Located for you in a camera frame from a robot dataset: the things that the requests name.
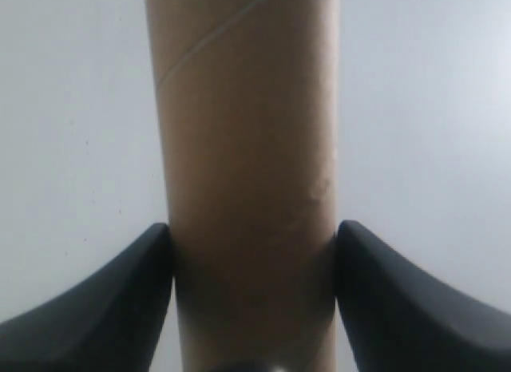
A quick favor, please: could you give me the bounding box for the brown cardboard tube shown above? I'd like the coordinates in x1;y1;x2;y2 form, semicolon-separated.
145;0;339;371

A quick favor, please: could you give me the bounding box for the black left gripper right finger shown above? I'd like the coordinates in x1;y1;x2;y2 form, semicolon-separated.
335;220;510;371

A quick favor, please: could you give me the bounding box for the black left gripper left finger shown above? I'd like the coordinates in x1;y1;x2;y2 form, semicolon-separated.
1;224;173;371

